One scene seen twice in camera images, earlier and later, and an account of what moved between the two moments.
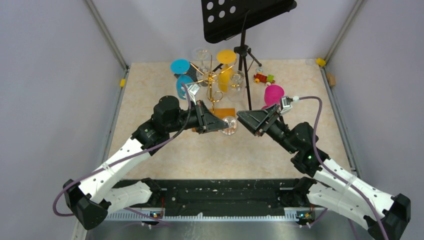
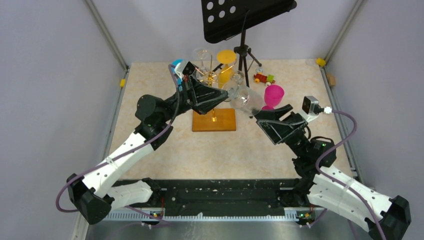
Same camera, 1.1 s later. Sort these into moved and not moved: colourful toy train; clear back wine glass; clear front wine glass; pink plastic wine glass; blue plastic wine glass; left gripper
Moved: left gripper; clear front wine glass
Not moved: blue plastic wine glass; pink plastic wine glass; colourful toy train; clear back wine glass
